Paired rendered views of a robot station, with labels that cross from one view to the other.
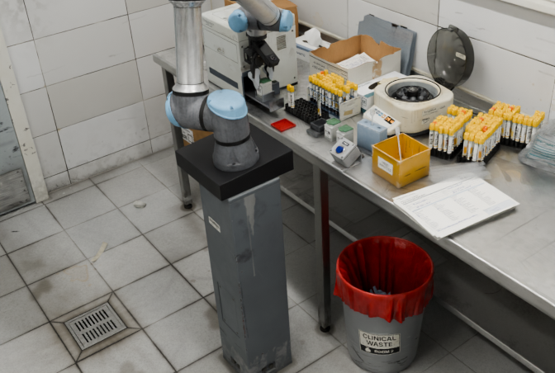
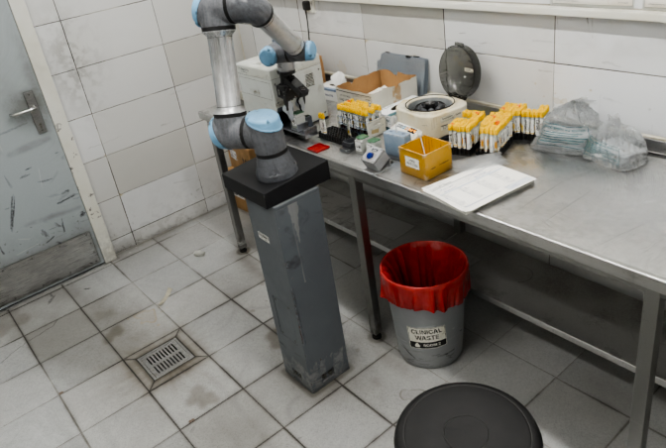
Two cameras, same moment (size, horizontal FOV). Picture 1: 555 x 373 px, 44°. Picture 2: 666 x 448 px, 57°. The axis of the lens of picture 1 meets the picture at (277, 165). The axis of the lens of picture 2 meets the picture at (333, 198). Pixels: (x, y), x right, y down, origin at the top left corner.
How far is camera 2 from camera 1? 29 cm
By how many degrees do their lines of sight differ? 5
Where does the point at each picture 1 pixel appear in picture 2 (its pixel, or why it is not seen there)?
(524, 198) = (540, 174)
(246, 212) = (291, 219)
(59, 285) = (130, 328)
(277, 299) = (328, 305)
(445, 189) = (468, 175)
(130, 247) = (193, 289)
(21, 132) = (87, 197)
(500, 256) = (524, 220)
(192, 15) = (224, 43)
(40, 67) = (99, 138)
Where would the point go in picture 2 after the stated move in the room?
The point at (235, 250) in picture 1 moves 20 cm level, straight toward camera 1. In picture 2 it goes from (284, 257) to (291, 287)
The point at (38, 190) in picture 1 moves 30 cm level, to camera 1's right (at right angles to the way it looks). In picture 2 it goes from (106, 251) to (156, 242)
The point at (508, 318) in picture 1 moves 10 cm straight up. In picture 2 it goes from (541, 300) to (542, 280)
